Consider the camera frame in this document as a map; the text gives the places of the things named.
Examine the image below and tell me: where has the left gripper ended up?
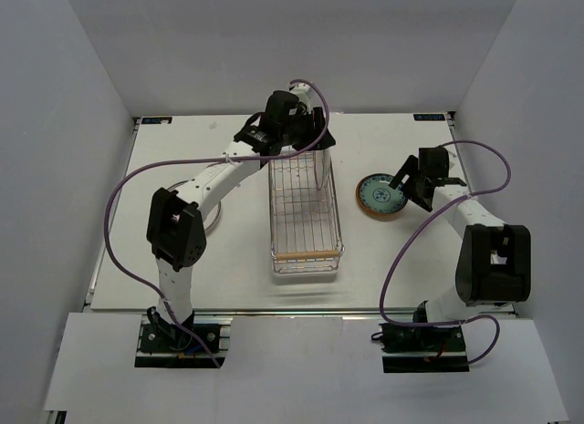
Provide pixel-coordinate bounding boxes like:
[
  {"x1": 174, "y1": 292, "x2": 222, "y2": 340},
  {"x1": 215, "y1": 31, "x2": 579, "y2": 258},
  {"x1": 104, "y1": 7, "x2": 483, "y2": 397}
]
[{"x1": 280, "y1": 109, "x2": 336, "y2": 152}]

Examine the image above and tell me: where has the large white plate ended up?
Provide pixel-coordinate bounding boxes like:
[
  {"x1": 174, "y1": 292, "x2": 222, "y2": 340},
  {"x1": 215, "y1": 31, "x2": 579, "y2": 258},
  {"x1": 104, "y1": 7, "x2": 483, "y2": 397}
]
[
  {"x1": 314, "y1": 149, "x2": 331, "y2": 191},
  {"x1": 167, "y1": 180, "x2": 223, "y2": 235}
]

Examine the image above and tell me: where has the dark patterned plate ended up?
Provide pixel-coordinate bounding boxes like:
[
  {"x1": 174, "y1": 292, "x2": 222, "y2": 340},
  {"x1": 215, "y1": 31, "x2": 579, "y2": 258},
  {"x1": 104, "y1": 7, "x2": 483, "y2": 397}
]
[{"x1": 355, "y1": 173, "x2": 408, "y2": 215}]

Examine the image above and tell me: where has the orange plate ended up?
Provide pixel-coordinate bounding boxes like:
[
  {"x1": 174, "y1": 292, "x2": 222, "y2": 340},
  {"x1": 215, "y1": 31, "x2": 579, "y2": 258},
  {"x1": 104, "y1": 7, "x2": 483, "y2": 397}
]
[{"x1": 354, "y1": 172, "x2": 410, "y2": 221}]

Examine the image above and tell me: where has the wire dish rack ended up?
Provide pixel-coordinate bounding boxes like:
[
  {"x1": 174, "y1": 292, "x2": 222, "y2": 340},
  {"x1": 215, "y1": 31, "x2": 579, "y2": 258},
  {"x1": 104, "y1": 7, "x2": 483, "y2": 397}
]
[{"x1": 268, "y1": 150, "x2": 344, "y2": 277}]

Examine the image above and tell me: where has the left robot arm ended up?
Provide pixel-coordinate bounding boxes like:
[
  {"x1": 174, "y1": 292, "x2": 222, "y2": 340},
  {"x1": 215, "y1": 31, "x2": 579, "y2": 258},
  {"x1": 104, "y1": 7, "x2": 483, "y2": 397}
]
[{"x1": 146, "y1": 79, "x2": 336, "y2": 350}]

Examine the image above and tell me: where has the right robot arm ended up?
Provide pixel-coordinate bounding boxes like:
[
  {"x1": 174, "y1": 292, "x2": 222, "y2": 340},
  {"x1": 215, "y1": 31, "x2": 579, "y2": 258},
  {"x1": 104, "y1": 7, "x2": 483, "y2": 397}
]
[{"x1": 398, "y1": 147, "x2": 532, "y2": 350}]

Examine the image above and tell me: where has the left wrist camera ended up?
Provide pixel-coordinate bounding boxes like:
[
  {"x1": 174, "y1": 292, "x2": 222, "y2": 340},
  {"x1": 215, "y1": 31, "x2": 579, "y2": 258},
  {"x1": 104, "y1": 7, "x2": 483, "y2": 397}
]
[{"x1": 288, "y1": 83, "x2": 314, "y2": 108}]

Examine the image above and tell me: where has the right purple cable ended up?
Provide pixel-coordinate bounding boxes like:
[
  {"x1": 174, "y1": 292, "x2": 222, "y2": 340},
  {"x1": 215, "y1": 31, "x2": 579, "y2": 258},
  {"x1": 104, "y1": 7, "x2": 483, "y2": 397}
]
[{"x1": 378, "y1": 140, "x2": 512, "y2": 366}]

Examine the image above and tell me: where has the purple cable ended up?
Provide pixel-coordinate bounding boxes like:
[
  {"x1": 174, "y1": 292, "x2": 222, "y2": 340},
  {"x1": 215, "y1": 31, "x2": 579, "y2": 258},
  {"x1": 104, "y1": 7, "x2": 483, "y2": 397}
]
[
  {"x1": 104, "y1": 78, "x2": 330, "y2": 368},
  {"x1": 378, "y1": 140, "x2": 512, "y2": 366}
]

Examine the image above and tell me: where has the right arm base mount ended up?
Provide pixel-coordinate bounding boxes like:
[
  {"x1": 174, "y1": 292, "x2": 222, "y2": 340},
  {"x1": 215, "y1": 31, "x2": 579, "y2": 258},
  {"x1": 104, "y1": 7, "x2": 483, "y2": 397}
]
[{"x1": 370, "y1": 323, "x2": 469, "y2": 374}]

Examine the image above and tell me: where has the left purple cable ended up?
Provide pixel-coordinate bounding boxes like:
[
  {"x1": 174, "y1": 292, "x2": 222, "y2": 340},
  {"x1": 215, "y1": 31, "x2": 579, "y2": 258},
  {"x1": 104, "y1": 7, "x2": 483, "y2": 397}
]
[{"x1": 104, "y1": 78, "x2": 330, "y2": 368}]

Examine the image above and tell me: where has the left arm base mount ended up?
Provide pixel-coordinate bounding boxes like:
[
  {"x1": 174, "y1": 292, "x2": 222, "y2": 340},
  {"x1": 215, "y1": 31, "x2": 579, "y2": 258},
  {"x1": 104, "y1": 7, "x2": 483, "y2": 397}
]
[{"x1": 134, "y1": 306, "x2": 229, "y2": 369}]

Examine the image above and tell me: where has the aluminium table rail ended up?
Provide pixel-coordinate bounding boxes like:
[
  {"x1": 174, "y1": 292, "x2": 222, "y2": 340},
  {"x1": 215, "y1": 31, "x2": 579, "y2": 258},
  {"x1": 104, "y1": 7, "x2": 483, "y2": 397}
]
[{"x1": 83, "y1": 305, "x2": 518, "y2": 317}]

